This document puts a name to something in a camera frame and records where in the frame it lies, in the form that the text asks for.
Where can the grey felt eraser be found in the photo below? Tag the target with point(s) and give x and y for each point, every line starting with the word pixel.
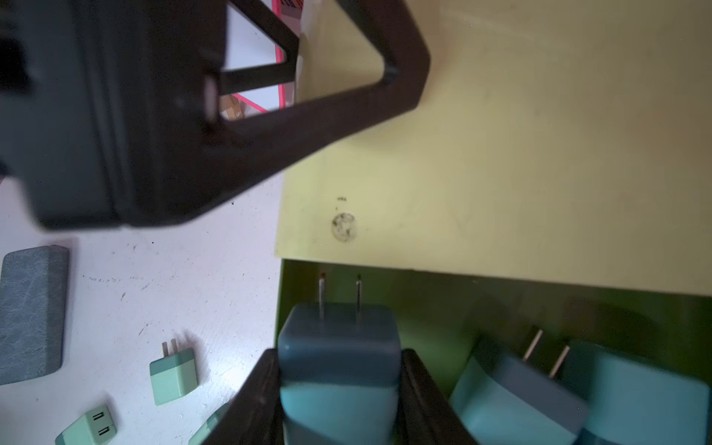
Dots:
pixel 34 289

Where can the teal plug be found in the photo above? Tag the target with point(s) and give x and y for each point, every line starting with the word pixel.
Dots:
pixel 501 399
pixel 340 366
pixel 632 401

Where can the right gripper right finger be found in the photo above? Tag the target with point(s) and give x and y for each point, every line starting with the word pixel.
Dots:
pixel 424 414

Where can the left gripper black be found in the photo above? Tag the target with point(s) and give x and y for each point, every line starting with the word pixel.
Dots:
pixel 110 109

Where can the green plug lower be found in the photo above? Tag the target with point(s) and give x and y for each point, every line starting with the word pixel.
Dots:
pixel 211 423

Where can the green plug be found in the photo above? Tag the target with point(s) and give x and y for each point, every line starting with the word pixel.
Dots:
pixel 174 375
pixel 211 423
pixel 95 427

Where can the yellow green drawer cabinet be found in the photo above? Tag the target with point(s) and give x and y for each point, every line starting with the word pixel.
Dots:
pixel 556 141

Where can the pink framed whiteboard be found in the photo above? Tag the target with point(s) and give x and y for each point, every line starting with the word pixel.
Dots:
pixel 247 47

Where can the green plug upper left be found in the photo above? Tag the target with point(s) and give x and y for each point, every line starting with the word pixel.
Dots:
pixel 174 375

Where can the green plug upper right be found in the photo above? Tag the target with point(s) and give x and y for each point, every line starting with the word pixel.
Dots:
pixel 95 427

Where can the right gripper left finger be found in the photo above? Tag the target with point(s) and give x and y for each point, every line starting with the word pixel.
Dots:
pixel 255 415

